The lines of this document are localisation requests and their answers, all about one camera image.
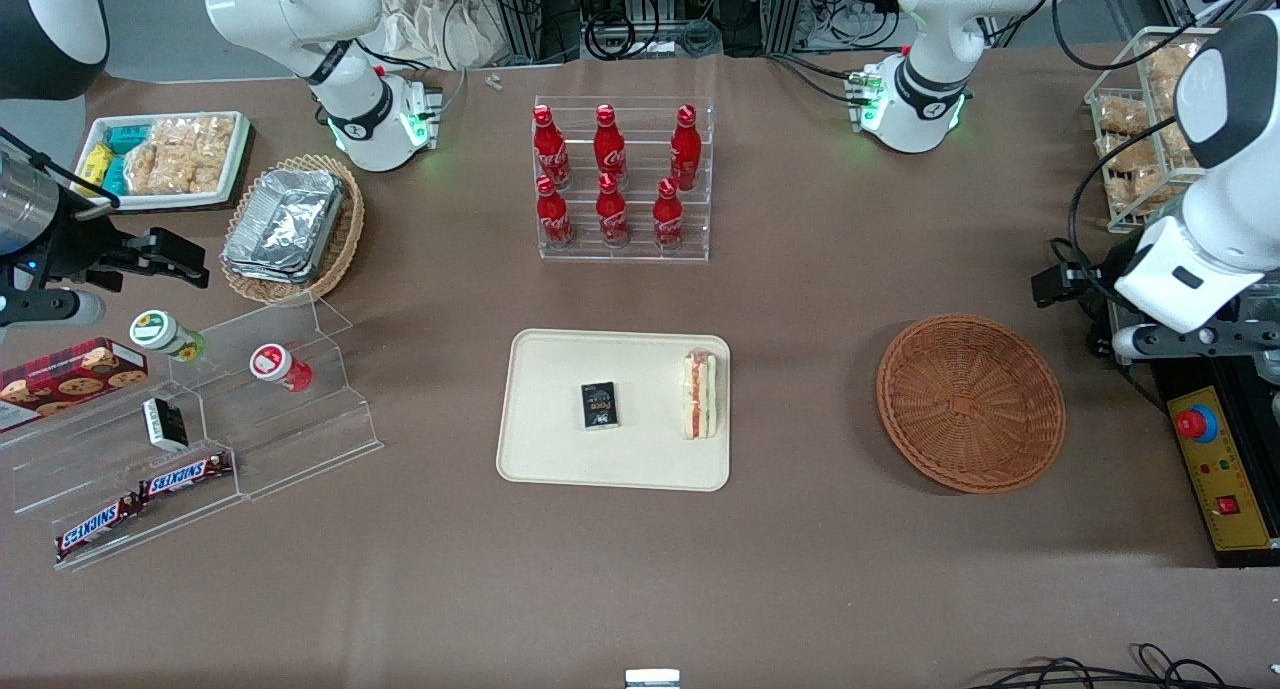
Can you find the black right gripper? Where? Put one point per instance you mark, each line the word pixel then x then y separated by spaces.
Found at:
pixel 82 250

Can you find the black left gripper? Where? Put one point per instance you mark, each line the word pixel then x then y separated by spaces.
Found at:
pixel 1097 272

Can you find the triangle sandwich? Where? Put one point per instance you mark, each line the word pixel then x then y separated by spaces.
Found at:
pixel 699 394

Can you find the white Franka right arm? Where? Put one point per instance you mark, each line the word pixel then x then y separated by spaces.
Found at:
pixel 290 9

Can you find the white Franka left arm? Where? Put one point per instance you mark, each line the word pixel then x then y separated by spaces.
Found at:
pixel 935 29

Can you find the white rectangular snack tray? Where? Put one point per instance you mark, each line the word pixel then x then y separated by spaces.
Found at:
pixel 238 169

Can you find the brown round wicker basket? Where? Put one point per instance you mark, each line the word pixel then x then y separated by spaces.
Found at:
pixel 970 404

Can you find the light oval wicker basket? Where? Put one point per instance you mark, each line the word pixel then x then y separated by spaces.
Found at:
pixel 345 239

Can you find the beige plastic tray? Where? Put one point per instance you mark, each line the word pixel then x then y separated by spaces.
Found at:
pixel 650 369

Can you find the green lidded cup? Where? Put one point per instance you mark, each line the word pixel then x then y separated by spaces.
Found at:
pixel 160 332

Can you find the clear pack of rice crackers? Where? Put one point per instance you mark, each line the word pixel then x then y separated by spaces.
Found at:
pixel 165 174
pixel 195 134

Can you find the blue snack pack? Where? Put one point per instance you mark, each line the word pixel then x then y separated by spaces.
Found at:
pixel 128 137
pixel 113 174

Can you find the stacked aluminium foil trays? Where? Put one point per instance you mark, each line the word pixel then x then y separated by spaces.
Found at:
pixel 285 224

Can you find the yellow snack pack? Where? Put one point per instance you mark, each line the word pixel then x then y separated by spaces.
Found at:
pixel 95 162

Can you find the bread in clear wrap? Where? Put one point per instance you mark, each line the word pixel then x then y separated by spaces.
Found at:
pixel 1160 69
pixel 1125 114
pixel 1135 184
pixel 1172 144

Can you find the red lidded cup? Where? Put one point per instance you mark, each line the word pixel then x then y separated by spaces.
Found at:
pixel 275 364

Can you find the red cookie box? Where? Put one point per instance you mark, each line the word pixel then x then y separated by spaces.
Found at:
pixel 70 374

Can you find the black and white small box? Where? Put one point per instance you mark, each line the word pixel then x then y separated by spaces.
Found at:
pixel 165 424

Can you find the Snickers bar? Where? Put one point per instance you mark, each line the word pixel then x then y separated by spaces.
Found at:
pixel 95 527
pixel 185 475

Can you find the clear acrylic stepped stand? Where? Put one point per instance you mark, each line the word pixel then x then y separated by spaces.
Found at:
pixel 300 439

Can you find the yellow control box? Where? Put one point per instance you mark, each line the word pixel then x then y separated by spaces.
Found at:
pixel 1235 489

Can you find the beige cloth bag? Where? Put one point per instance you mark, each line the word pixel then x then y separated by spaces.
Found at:
pixel 440 19

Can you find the red cola bottle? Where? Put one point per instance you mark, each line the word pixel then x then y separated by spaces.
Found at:
pixel 685 149
pixel 609 147
pixel 550 149
pixel 611 214
pixel 668 217
pixel 553 214

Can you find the clear acrylic bottle rack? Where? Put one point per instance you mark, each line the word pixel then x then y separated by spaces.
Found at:
pixel 640 254

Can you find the silver metal block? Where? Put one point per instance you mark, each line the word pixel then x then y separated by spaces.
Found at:
pixel 652 679

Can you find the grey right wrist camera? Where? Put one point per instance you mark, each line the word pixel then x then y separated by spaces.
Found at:
pixel 50 309

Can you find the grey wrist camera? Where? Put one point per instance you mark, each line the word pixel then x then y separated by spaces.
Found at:
pixel 50 309
pixel 1190 341

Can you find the black metal base frame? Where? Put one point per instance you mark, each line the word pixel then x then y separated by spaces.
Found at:
pixel 1170 369

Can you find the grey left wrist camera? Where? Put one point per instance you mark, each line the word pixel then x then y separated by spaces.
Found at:
pixel 1190 341

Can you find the aluminium frame rack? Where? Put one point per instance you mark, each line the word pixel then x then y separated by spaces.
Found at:
pixel 650 9

